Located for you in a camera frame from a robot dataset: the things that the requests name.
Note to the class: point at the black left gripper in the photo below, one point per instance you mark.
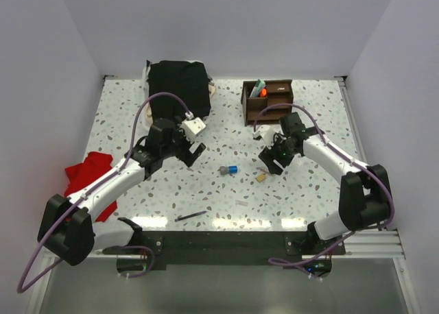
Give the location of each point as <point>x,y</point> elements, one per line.
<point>186,156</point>

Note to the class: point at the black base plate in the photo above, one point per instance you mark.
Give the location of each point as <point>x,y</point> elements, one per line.
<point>158,250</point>

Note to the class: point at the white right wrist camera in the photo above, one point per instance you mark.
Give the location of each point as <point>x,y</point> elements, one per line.
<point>266,134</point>

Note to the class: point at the red cloth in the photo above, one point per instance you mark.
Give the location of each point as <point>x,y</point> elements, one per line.
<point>94,166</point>

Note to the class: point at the light green highlighter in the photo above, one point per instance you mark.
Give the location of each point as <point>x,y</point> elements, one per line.
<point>261,87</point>

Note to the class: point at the yellow square eraser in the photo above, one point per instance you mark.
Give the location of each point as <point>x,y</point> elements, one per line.
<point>261,177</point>

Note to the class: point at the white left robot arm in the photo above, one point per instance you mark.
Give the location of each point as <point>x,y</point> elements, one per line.
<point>69,227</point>

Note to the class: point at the small clear pen cap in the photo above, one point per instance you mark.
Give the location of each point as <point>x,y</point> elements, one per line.
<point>241,203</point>

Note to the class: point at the dark purple pen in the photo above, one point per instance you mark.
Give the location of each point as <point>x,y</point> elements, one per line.
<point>192,215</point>

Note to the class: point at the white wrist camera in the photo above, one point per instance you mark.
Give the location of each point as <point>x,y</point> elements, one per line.
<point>192,126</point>
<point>266,134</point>

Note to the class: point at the beige long eraser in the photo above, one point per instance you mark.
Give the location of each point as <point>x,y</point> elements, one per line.
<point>263,170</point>

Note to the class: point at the brown wooden desk organizer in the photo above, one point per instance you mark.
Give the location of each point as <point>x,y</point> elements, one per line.
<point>278,92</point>

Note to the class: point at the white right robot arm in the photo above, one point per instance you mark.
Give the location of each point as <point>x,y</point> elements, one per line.
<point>365,197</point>

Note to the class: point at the aluminium front rail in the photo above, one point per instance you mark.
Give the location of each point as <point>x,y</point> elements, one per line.
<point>368,244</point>

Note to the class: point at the white plastic basket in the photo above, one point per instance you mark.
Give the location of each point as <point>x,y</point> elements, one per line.
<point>144,78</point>

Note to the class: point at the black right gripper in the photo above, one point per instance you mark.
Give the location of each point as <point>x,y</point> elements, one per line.
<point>268,155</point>

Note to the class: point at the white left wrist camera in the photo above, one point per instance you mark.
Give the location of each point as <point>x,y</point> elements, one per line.
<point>192,126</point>

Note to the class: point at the black cloth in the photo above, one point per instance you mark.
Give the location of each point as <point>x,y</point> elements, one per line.
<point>186,79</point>

